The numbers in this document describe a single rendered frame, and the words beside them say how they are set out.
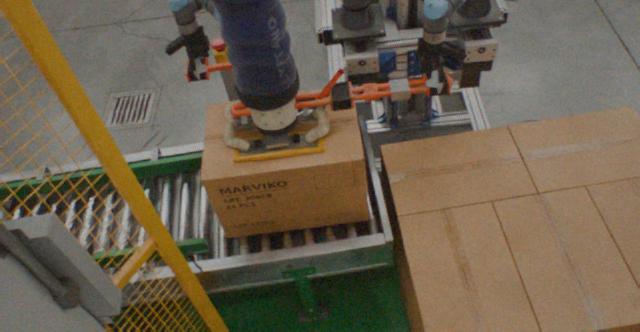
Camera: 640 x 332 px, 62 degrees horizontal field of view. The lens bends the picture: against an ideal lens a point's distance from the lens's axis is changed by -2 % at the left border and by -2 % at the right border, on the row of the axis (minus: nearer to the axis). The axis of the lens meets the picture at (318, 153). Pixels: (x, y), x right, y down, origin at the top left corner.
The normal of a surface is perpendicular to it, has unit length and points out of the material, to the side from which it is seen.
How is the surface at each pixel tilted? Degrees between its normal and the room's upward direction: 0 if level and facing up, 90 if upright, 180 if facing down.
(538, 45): 0
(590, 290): 0
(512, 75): 0
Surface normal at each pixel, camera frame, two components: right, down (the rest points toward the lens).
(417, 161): -0.11, -0.65
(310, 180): 0.07, 0.75
